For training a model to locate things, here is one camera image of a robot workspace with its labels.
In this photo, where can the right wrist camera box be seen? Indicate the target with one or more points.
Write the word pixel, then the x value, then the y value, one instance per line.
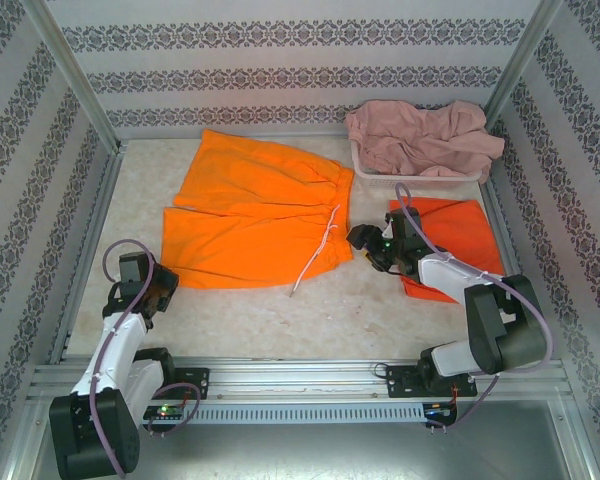
pixel 389 231

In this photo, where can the aluminium table side rail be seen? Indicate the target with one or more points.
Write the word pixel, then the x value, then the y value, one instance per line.
pixel 500 225
pixel 111 167

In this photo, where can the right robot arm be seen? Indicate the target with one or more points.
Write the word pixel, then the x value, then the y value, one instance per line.
pixel 500 325

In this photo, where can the light orange shorts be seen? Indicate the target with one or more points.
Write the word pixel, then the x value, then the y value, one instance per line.
pixel 240 225

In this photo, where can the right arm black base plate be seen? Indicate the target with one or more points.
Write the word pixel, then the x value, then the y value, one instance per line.
pixel 400 382

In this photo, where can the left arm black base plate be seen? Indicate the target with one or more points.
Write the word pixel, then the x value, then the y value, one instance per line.
pixel 195 380

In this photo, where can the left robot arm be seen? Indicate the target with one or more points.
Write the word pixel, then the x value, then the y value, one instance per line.
pixel 115 350

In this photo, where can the aluminium frame post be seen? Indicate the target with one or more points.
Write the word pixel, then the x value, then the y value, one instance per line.
pixel 70 70
pixel 522 60

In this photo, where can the right circuit board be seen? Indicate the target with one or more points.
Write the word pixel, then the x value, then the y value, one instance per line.
pixel 437 410

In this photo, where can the left circuit board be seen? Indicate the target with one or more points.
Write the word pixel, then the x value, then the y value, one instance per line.
pixel 165 411

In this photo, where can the white plastic basket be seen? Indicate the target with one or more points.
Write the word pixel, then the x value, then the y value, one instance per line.
pixel 380 181

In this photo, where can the pink shorts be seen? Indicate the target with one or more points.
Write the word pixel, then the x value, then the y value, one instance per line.
pixel 430 145

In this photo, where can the circuit board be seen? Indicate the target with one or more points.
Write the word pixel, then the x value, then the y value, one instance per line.
pixel 437 410
pixel 165 411

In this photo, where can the aluminium table back rail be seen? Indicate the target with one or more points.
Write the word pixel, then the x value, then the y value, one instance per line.
pixel 280 136

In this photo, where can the aluminium mounting rail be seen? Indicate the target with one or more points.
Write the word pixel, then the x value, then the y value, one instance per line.
pixel 290 375

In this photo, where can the red-orange shorts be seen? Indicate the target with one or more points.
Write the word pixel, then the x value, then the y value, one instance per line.
pixel 465 230

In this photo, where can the grey metal sheet panel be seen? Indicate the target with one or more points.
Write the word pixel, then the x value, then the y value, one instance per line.
pixel 305 450

